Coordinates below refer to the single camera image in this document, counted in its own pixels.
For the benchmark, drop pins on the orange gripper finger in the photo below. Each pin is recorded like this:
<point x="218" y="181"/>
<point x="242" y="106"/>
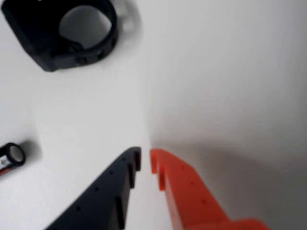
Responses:
<point x="192" y="198"/>

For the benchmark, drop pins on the black AA battery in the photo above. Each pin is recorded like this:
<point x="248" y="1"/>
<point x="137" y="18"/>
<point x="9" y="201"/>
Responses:
<point x="7" y="163"/>

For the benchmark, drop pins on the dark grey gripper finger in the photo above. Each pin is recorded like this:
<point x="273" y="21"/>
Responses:
<point x="103" y="196"/>

